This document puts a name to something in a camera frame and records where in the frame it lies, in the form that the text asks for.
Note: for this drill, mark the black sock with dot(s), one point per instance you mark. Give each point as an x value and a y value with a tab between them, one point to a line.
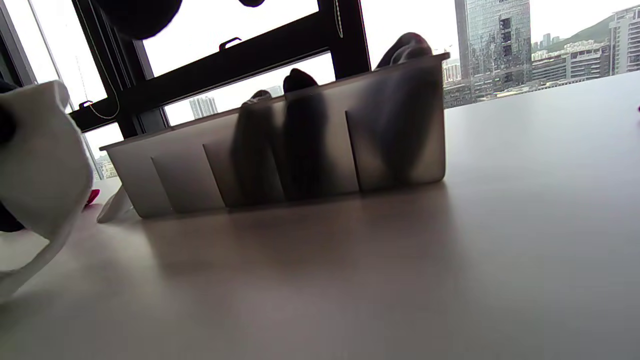
305	140

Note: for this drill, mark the red sock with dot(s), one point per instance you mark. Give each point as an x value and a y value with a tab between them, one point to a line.
91	198

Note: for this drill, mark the light blue sock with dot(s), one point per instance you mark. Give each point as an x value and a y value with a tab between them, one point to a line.
405	115

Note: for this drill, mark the clear plastic divided organizer box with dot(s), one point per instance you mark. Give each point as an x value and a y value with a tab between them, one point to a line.
175	170

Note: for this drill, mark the person's right hand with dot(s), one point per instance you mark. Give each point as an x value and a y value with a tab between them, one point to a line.
137	17

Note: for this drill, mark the white sock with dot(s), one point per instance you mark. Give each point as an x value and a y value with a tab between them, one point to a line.
45	165
117	207

